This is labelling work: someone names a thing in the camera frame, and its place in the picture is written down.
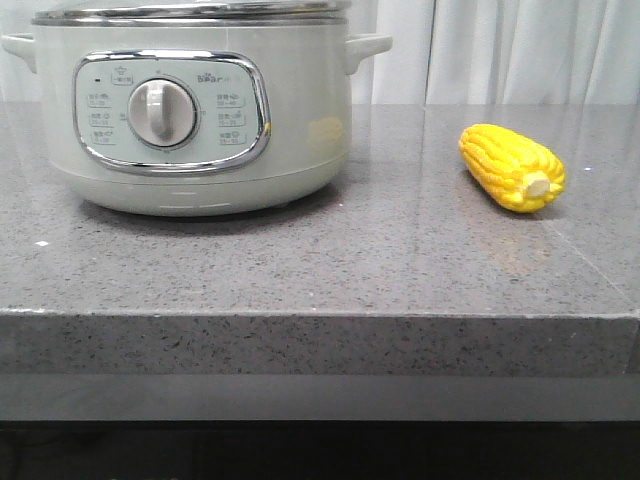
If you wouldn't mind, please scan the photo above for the yellow corn cob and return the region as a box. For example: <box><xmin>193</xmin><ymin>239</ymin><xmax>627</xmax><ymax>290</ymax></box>
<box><xmin>458</xmin><ymin>124</ymin><xmax>566</xmax><ymax>213</ymax></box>

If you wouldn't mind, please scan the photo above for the glass pot lid steel rim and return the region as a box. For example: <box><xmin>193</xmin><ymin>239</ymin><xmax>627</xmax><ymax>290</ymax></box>
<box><xmin>31</xmin><ymin>1</ymin><xmax>351</xmax><ymax>27</ymax></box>

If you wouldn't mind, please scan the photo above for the pale green electric cooking pot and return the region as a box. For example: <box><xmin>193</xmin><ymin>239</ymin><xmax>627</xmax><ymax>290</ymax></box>
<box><xmin>1</xmin><ymin>21</ymin><xmax>392</xmax><ymax>216</ymax></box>

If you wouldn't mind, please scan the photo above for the grey round control knob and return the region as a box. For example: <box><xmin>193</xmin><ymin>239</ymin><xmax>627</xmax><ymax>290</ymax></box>
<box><xmin>128</xmin><ymin>79</ymin><xmax>197</xmax><ymax>148</ymax></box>

